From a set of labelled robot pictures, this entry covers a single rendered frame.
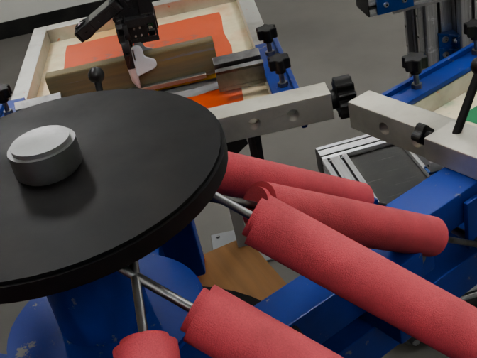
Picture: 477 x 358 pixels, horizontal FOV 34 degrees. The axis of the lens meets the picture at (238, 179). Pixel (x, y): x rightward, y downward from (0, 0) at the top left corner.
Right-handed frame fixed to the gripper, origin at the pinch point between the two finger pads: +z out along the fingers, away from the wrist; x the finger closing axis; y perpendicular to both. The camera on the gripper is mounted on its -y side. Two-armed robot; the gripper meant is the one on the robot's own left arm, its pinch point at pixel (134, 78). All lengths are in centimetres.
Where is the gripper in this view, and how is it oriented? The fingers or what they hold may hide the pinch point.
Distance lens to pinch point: 166.9
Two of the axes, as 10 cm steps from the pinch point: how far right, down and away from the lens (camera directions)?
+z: 1.6, 8.4, 5.2
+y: 9.8, -2.0, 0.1
